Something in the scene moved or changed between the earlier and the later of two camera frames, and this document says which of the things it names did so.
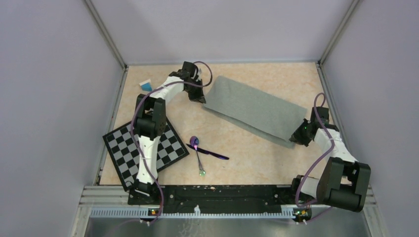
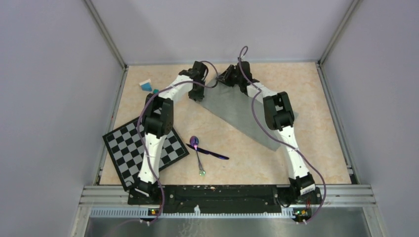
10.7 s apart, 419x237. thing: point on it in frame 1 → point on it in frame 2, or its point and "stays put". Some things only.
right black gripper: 296,137 → 225,78
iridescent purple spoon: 194,141 stays put
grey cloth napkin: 264,114 stays put
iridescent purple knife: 208,152 stays put
